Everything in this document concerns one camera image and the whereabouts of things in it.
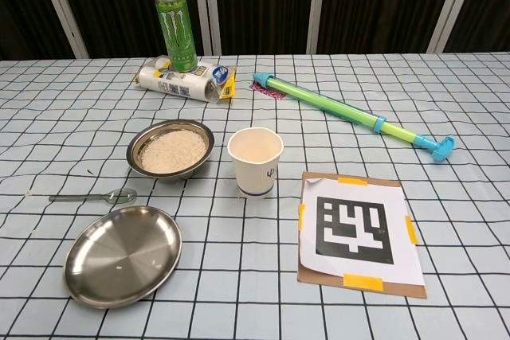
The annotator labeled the cardboard sheet with marker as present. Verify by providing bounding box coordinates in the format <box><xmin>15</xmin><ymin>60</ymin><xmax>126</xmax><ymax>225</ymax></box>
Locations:
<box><xmin>296</xmin><ymin>170</ymin><xmax>428</xmax><ymax>300</ymax></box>

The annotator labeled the green energy drink can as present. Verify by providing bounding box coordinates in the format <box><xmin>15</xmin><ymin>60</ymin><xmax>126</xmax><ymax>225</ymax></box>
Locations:
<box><xmin>154</xmin><ymin>0</ymin><xmax>198</xmax><ymax>72</ymax></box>

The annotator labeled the green blue water pump toy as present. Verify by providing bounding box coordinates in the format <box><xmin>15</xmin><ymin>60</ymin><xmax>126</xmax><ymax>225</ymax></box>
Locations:
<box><xmin>253</xmin><ymin>71</ymin><xmax>456</xmax><ymax>164</ymax></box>

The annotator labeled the white rice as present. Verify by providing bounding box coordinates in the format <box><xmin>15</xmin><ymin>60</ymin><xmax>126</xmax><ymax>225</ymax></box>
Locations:
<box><xmin>140</xmin><ymin>129</ymin><xmax>209</xmax><ymax>173</ymax></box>

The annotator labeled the checkered tablecloth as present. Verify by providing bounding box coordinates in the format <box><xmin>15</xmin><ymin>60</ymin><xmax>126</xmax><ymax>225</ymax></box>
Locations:
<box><xmin>0</xmin><ymin>52</ymin><xmax>510</xmax><ymax>340</ymax></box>

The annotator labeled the white paper cup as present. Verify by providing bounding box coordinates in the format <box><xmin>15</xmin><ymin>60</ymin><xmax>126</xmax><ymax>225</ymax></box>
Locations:
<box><xmin>227</xmin><ymin>127</ymin><xmax>284</xmax><ymax>199</ymax></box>

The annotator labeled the clear plastic spoon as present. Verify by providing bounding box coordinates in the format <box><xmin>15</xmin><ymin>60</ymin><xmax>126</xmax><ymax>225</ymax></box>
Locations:
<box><xmin>49</xmin><ymin>187</ymin><xmax>139</xmax><ymax>205</ymax></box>

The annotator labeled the white plastic wrapped package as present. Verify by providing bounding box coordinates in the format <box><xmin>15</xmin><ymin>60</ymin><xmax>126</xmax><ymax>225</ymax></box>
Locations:
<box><xmin>134</xmin><ymin>54</ymin><xmax>237</xmax><ymax>104</ymax></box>

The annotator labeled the steel bowl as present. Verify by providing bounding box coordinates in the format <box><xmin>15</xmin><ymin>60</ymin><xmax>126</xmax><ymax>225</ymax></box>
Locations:
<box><xmin>126</xmin><ymin>119</ymin><xmax>216</xmax><ymax>185</ymax></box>

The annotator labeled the pink glitter patch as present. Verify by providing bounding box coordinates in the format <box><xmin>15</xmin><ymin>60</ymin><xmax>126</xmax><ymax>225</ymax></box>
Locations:
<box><xmin>249</xmin><ymin>80</ymin><xmax>286</xmax><ymax>100</ymax></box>

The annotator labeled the steel plate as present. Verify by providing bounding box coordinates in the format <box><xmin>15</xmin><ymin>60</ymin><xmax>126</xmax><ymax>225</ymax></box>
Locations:
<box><xmin>64</xmin><ymin>205</ymin><xmax>183</xmax><ymax>310</ymax></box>

